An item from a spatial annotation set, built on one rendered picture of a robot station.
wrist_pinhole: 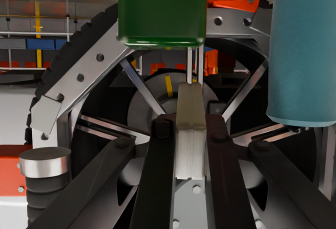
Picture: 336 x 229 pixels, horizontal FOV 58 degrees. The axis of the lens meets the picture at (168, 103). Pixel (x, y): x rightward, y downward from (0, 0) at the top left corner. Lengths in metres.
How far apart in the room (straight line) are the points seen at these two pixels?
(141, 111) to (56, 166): 0.75
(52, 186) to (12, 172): 0.27
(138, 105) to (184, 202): 0.68
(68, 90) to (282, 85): 0.31
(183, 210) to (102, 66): 0.25
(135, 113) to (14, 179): 0.55
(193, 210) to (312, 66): 0.22
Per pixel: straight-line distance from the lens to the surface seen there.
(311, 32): 0.39
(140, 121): 1.02
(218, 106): 0.99
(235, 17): 0.50
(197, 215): 0.38
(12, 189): 0.57
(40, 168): 0.28
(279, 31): 0.40
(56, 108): 0.51
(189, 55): 0.58
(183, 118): 0.15
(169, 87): 1.00
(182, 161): 0.15
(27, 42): 4.66
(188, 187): 0.36
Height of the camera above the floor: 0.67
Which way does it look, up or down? 7 degrees up
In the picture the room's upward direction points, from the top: 179 degrees counter-clockwise
